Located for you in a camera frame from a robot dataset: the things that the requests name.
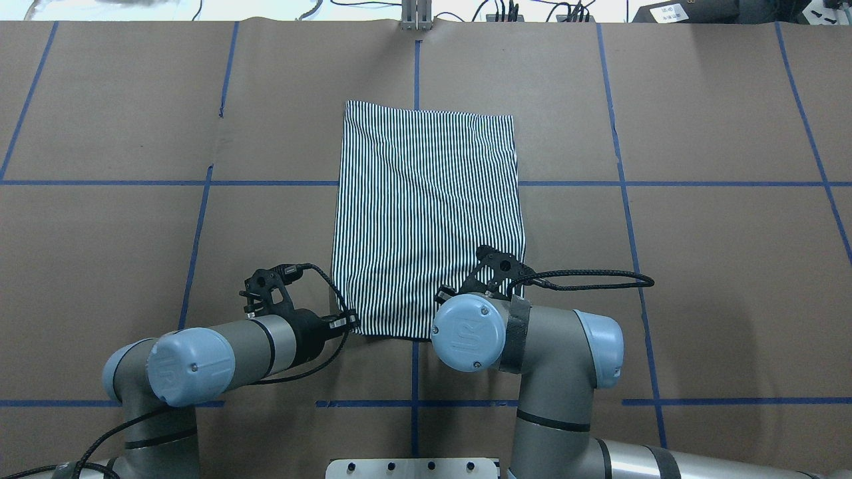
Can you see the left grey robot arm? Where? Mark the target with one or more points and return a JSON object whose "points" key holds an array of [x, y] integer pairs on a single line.
{"points": [[159, 382]]}

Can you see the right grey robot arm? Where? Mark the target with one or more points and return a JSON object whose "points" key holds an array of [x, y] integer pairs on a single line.
{"points": [[562, 357]]}

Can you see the black box with label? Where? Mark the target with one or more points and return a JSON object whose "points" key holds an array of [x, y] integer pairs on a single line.
{"points": [[699, 12]]}

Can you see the aluminium frame post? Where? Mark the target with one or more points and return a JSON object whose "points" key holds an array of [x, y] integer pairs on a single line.
{"points": [[416, 15]]}

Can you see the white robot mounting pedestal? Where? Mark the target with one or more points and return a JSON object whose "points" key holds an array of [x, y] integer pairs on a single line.
{"points": [[414, 468]]}

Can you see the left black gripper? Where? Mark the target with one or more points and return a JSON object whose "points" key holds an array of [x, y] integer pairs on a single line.
{"points": [[308, 330]]}

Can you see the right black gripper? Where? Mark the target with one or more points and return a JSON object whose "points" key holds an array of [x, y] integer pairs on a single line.
{"points": [[442, 293]]}

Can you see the navy white striped polo shirt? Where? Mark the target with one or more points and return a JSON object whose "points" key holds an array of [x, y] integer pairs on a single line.
{"points": [[419, 192]]}

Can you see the brown table mat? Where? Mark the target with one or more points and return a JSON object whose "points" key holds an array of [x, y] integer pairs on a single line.
{"points": [[149, 168]]}

